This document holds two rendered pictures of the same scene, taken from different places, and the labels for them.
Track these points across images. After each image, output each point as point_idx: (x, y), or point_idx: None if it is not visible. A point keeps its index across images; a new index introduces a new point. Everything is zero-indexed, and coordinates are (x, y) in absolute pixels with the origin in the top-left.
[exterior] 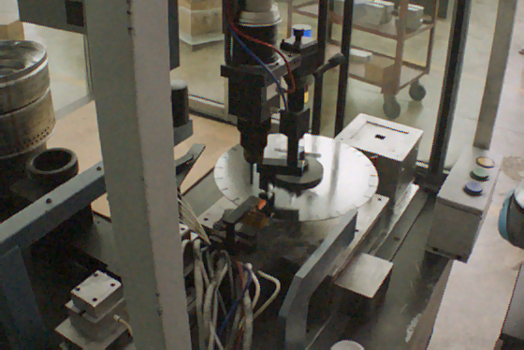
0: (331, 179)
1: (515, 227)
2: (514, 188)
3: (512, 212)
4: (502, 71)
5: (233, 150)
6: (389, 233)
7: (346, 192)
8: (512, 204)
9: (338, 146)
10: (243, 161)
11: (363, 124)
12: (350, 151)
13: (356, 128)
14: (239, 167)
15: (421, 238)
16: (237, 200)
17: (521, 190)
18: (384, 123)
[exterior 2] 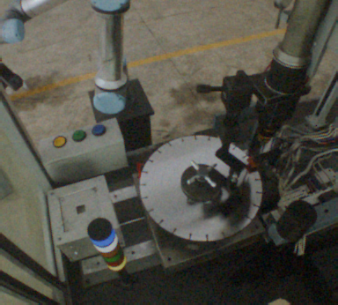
0: (186, 163)
1: (125, 94)
2: (107, 93)
3: (121, 93)
4: (13, 107)
5: (224, 233)
6: (133, 185)
7: (189, 148)
8: (119, 92)
9: (147, 189)
10: (227, 214)
11: (73, 230)
12: (145, 180)
13: (84, 228)
14: (235, 209)
15: (120, 173)
16: (257, 178)
17: (117, 82)
18: (56, 219)
